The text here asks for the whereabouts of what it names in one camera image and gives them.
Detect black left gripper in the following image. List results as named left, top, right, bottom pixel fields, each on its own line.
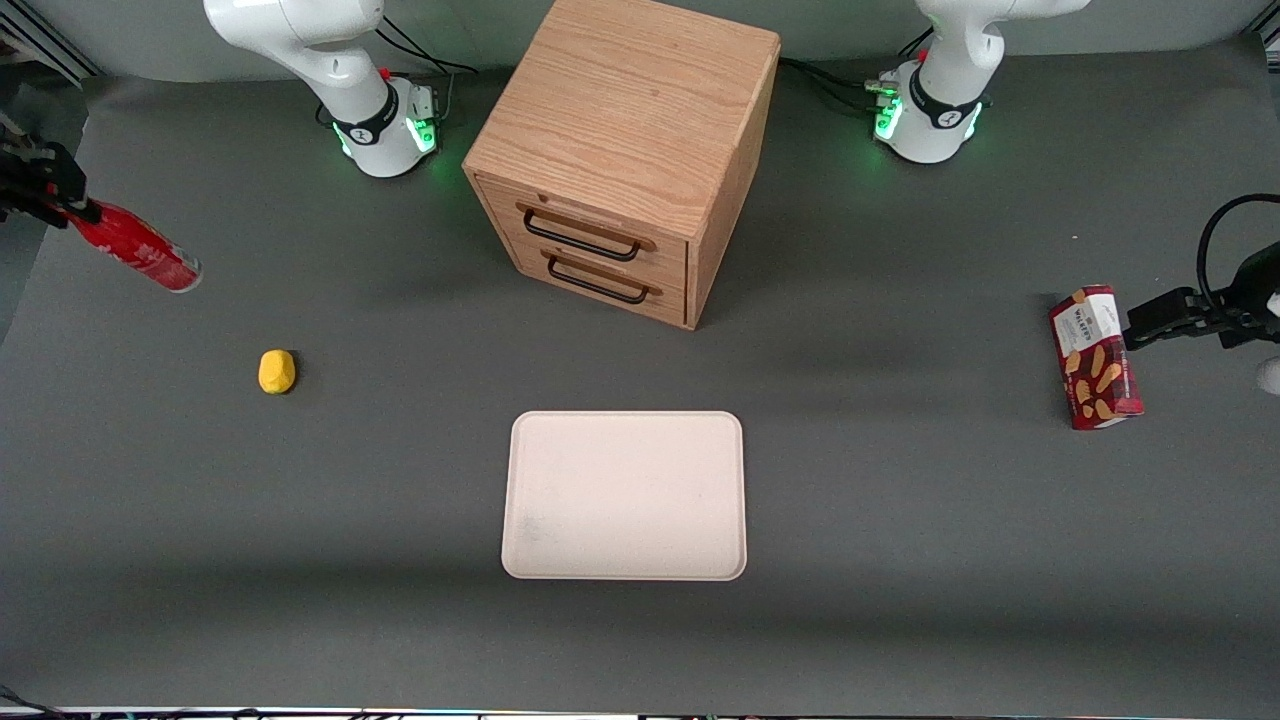
left=1125, top=243, right=1280, bottom=351

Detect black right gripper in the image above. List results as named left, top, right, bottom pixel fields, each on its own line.
left=0, top=140, right=101, bottom=229

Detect red coke bottle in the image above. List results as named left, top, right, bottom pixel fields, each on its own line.
left=68, top=200, right=204, bottom=294

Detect white rectangular tray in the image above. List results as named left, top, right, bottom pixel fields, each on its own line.
left=500, top=410, right=749, bottom=582

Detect red shortbread cookie box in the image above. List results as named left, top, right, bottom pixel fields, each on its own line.
left=1048, top=284, right=1145, bottom=432

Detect yellow lemon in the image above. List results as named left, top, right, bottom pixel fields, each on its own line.
left=257, top=348, right=298, bottom=396

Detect wooden lower drawer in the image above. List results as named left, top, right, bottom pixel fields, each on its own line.
left=503, top=236, right=691, bottom=329

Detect wooden drawer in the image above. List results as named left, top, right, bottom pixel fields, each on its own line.
left=503, top=236, right=691, bottom=329
left=476, top=176, right=691, bottom=291

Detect wooden upper drawer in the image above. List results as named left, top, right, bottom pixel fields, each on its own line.
left=476, top=176, right=691, bottom=291

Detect wooden drawer cabinet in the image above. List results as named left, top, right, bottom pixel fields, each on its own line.
left=462, top=0, right=782, bottom=332

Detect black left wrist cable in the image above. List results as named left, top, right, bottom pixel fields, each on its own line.
left=1197, top=193, right=1280, bottom=306

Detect black right arm base cables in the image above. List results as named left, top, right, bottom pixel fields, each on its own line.
left=372, top=15, right=481, bottom=126

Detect black arm base cables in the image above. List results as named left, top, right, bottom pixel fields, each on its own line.
left=372, top=15, right=481, bottom=126
left=778, top=28, right=936, bottom=111

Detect black left arm base cables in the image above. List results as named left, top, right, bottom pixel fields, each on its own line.
left=778, top=28, right=936, bottom=111

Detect black upper drawer handle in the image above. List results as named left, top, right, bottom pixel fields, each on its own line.
left=517, top=203, right=658, bottom=263

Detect black drawer handle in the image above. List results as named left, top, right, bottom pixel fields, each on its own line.
left=517, top=203, right=658, bottom=263
left=542, top=250, right=663, bottom=306

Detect black lower drawer handle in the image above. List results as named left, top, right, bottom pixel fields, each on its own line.
left=542, top=250, right=663, bottom=306

